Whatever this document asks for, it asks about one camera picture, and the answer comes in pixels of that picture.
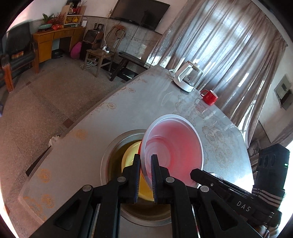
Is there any orange wooden desk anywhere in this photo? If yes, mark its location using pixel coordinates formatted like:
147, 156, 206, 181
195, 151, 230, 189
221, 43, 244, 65
32, 26, 86, 75

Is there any stainless steel bowl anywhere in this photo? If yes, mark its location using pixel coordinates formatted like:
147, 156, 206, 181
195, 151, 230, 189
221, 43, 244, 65
100, 129, 173, 227

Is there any red mug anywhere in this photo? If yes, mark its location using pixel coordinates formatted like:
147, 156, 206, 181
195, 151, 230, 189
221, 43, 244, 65
200, 90, 218, 106

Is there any dark wooden bench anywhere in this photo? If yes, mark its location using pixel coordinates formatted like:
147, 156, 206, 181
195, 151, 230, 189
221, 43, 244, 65
109, 51, 152, 82

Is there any wooden chair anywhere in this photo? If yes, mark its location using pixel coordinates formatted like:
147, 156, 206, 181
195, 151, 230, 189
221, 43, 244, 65
83, 25, 127, 77

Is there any white glass electric kettle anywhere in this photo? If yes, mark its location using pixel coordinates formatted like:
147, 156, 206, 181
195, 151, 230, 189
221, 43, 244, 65
173, 61, 203, 93

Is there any potted green plant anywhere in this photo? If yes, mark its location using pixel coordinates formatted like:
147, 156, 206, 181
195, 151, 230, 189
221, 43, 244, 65
38, 13, 55, 30

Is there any yellow plastic bowl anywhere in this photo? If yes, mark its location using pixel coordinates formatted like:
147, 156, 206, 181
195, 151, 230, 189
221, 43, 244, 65
121, 141, 154, 202

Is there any beige window curtain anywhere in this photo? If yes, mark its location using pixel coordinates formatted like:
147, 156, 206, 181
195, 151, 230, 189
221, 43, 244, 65
147, 1, 287, 144

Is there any wall mounted black television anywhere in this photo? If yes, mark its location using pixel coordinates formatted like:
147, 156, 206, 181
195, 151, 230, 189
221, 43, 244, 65
110, 0, 170, 31

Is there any wall electrical box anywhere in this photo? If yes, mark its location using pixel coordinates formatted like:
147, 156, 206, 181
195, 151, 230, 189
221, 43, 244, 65
274, 74, 292, 111

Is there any pink bag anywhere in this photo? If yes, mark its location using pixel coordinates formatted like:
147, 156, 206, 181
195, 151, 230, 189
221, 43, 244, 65
70, 42, 82, 59

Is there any old small television set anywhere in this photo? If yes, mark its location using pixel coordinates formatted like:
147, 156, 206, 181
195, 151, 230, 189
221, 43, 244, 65
83, 30, 104, 44

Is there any small shelf with items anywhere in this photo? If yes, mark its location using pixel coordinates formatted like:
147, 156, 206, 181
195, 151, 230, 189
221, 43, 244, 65
60, 1, 87, 28

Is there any black armchair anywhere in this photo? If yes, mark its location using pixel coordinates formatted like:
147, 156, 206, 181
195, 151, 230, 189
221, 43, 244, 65
1, 22, 39, 93

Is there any red plastic bowl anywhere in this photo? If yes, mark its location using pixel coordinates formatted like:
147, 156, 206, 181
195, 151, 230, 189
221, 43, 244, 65
140, 114, 204, 187

